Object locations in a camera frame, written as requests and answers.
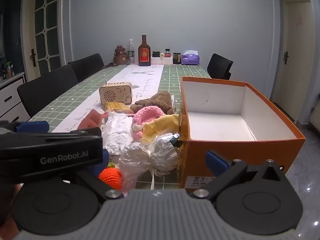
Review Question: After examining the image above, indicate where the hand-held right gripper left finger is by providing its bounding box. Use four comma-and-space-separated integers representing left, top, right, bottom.
62, 149, 123, 201

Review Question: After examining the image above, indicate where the white cabinet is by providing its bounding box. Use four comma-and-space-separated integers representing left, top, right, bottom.
0, 72, 32, 126

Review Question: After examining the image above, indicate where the green and white tablecloth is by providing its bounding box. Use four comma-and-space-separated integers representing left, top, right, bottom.
31, 64, 211, 198

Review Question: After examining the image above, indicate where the purple tissue pack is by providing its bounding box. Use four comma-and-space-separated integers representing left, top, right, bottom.
181, 50, 201, 65

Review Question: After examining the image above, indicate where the pink crochet hat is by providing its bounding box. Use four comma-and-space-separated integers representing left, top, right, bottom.
132, 106, 165, 139

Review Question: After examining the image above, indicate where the dark bottle with red label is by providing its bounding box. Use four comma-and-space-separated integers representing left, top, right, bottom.
138, 35, 151, 67

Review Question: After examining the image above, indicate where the orange cardboard box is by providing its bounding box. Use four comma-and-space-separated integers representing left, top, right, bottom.
179, 76, 306, 193

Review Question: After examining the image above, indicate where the pale yellow cloth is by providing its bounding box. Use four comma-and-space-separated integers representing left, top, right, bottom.
141, 114, 180, 144

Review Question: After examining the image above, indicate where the black chair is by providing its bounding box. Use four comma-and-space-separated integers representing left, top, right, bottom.
67, 53, 105, 83
17, 64, 79, 118
207, 53, 234, 81

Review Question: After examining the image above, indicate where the red sponge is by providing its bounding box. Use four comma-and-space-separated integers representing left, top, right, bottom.
78, 109, 103, 131

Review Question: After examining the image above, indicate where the wooden radio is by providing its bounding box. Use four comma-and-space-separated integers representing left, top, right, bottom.
99, 80, 132, 105

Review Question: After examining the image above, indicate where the white cloth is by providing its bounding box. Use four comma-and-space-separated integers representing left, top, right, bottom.
101, 111, 135, 156

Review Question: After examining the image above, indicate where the glass pane door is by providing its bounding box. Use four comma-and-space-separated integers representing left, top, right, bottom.
21, 0, 63, 76

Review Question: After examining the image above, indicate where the brown plush towel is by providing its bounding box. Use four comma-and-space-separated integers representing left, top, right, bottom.
130, 91, 175, 115

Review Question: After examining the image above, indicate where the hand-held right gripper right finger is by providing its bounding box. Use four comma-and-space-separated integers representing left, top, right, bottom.
192, 150, 285, 202

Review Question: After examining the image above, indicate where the brown bear figure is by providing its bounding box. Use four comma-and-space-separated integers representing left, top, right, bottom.
113, 45, 131, 66

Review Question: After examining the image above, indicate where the spray bottle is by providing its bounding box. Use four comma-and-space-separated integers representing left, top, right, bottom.
6, 60, 15, 78

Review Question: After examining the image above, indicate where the crumpled silver plastic bag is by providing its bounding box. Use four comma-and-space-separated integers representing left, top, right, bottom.
117, 132, 181, 191

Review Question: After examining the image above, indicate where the white box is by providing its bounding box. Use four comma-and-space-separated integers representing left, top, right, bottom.
150, 56, 174, 66

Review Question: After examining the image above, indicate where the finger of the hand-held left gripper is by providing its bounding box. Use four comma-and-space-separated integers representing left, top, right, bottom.
0, 121, 50, 134

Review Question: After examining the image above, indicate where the clear water bottle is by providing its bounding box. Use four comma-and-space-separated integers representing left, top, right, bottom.
126, 39, 136, 65

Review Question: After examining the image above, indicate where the plain cream door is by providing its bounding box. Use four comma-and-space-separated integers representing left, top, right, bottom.
271, 0, 316, 125

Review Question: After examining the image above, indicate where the yellow snack packet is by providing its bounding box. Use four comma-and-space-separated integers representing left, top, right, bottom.
104, 102, 135, 114

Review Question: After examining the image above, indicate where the orange crochet toy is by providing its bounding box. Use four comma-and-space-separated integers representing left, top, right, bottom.
98, 162, 124, 189

